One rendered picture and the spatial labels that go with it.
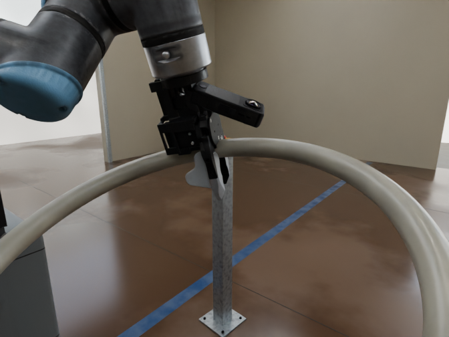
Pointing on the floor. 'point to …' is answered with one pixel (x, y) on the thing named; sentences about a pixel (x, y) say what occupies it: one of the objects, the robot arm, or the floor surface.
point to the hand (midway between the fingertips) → (225, 184)
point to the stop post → (222, 264)
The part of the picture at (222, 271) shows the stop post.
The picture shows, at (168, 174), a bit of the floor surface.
